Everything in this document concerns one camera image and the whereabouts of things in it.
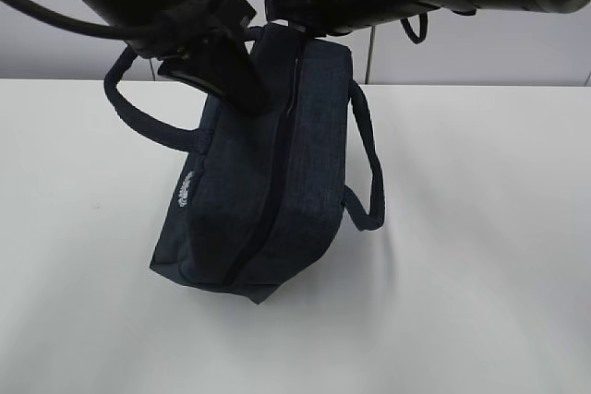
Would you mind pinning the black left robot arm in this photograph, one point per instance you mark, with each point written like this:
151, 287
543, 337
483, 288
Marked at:
199, 42

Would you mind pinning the dark navy lunch bag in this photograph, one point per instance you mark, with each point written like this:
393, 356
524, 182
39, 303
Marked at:
260, 199

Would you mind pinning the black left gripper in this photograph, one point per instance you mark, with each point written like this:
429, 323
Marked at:
202, 43

